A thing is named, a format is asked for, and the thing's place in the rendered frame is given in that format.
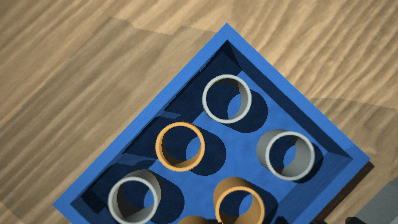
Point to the grey steel bushing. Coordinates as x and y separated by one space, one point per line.
302 162

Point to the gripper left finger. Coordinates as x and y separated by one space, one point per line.
213 221

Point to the grey metal bushing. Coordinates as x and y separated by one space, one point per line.
243 89
125 213

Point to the blue square tray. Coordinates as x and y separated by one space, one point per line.
230 149

